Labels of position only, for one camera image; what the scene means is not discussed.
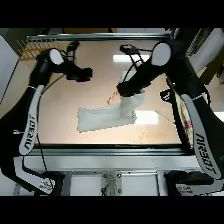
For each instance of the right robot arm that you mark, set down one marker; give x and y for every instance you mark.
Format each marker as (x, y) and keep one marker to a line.
(200, 110)

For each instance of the white garment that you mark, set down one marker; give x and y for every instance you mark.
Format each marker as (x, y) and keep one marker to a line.
(103, 116)

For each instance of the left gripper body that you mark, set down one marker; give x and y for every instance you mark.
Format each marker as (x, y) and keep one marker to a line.
(80, 74)

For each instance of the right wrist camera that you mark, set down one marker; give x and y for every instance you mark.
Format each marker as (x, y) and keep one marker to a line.
(128, 49)

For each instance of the silver frame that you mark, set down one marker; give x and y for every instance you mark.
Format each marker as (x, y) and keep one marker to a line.
(110, 163)

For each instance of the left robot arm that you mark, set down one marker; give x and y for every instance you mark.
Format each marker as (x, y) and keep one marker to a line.
(13, 133)

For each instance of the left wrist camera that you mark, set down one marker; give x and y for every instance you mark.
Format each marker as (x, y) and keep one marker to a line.
(72, 46)

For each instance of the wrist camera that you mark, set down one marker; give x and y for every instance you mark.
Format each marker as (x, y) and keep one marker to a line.
(128, 49)
(72, 46)

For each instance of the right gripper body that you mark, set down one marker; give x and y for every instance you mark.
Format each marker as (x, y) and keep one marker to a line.
(128, 88)

